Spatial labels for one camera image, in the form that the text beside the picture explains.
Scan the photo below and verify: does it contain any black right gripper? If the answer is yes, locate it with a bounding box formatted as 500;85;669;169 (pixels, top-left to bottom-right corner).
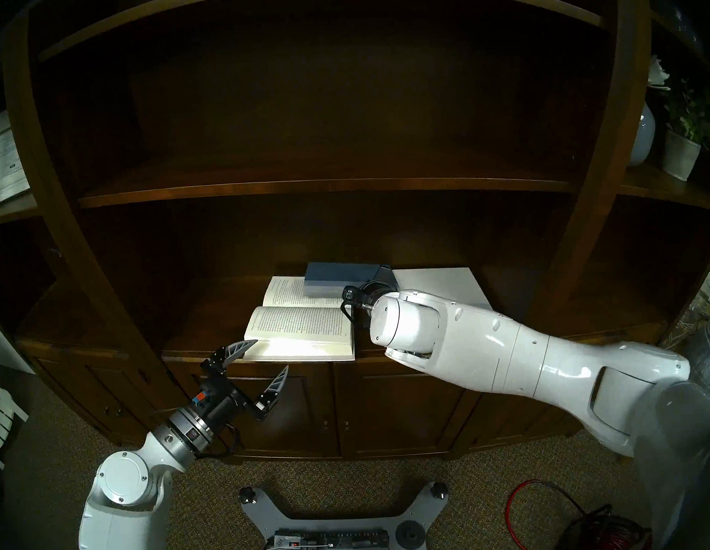
358;264;400;306

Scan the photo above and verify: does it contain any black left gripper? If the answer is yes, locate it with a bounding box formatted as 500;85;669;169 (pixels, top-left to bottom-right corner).
188;337;293;430

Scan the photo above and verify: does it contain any blue hardcover book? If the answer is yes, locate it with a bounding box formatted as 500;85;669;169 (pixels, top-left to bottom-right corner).
303;257;399;300

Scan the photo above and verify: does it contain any paperback book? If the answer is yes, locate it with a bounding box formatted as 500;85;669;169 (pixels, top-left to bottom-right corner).
240;272;357;367

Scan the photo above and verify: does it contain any white hardcover book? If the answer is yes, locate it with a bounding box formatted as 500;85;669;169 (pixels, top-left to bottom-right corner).
393;264;493;317

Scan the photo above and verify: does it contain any dark wooden bookcase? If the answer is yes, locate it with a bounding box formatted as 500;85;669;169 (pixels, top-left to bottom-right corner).
0;0;710;482

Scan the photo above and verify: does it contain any grey electronics box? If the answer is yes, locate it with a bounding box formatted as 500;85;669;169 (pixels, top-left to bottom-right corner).
268;525;394;550

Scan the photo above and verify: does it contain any black round base disc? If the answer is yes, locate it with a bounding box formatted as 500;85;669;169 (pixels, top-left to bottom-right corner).
396;519;425;550

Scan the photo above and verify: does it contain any pale round vase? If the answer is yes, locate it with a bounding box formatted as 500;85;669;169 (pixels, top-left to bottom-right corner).
625;102;658;167

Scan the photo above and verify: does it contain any clear glass jar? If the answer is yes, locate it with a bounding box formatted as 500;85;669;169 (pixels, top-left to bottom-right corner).
655;281;710;354

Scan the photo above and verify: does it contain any green plant in white pot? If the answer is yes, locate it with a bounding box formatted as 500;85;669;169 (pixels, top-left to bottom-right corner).
655;78;710;183

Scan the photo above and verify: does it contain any white artificial flower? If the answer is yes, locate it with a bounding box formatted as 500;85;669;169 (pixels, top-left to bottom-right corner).
646;54;672;92

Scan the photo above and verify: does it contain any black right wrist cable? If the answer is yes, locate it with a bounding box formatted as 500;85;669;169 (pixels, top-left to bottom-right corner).
340;284;364;327

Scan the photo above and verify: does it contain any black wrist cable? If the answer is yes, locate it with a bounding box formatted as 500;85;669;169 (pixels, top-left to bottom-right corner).
220;423;245;459
340;284;364;327

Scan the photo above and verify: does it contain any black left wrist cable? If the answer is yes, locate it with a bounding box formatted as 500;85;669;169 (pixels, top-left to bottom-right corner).
220;423;245;459

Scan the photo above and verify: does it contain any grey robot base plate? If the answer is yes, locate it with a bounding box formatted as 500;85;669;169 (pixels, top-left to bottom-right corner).
238;476;452;550

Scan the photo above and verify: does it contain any red floor cable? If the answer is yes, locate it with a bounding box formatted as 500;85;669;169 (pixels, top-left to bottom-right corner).
503;474;651;550

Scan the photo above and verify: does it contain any black floor cable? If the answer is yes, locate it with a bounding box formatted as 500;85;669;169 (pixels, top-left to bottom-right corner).
538;474;651;550

